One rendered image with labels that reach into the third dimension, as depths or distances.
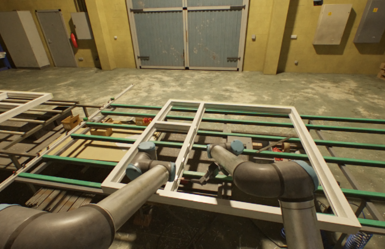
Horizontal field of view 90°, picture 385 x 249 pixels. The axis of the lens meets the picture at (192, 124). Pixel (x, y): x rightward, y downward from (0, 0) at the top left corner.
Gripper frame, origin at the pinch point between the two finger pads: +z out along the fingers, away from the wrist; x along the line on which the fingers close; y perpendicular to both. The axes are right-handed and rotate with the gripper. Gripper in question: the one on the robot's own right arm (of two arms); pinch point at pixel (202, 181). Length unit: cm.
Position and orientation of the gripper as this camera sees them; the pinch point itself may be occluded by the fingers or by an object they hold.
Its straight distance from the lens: 134.3
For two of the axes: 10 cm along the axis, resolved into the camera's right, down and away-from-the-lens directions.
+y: -6.8, -5.6, 4.8
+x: -1.1, -5.7, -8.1
